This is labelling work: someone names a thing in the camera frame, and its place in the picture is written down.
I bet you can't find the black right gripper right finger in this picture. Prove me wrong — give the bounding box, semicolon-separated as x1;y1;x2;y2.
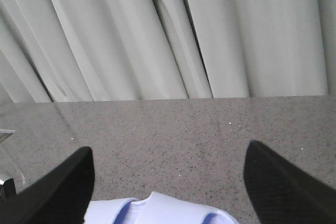
243;141;335;223

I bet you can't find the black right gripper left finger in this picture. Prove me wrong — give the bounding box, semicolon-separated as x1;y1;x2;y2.
1;146;95;223

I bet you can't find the light blue slipper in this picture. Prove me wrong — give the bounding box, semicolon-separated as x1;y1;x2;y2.
85;191;238;224

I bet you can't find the white pleated curtain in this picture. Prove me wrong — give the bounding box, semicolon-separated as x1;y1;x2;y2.
1;0;335;103

